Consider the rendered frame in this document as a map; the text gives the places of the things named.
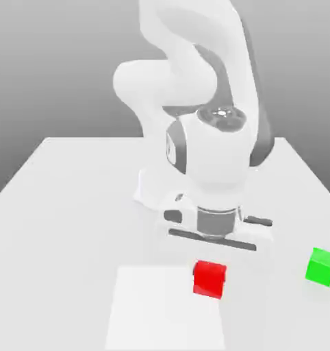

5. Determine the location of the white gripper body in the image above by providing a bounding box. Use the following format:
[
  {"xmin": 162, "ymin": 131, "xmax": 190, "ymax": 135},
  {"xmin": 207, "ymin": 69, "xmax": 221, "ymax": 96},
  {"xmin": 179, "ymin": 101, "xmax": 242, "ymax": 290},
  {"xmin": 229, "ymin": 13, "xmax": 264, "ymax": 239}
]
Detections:
[{"xmin": 153, "ymin": 221, "xmax": 275, "ymax": 259}]

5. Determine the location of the small red cube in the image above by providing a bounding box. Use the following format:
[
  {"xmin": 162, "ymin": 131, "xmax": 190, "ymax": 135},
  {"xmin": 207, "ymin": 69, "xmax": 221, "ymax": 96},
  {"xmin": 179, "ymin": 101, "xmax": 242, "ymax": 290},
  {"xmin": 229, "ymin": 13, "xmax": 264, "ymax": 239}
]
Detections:
[{"xmin": 192, "ymin": 260, "xmax": 227, "ymax": 300}]

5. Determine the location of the small green cube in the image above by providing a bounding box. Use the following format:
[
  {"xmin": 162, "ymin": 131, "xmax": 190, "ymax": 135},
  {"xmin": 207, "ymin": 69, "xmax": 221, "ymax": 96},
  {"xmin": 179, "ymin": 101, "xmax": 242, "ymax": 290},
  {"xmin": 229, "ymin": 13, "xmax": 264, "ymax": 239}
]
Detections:
[{"xmin": 304, "ymin": 247, "xmax": 330, "ymax": 288}]

